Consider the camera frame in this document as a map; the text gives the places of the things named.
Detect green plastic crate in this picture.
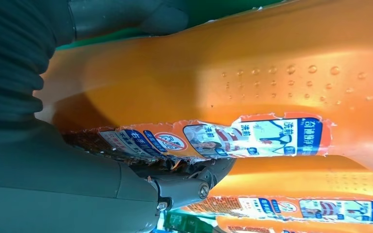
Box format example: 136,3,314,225
164,210,215,233

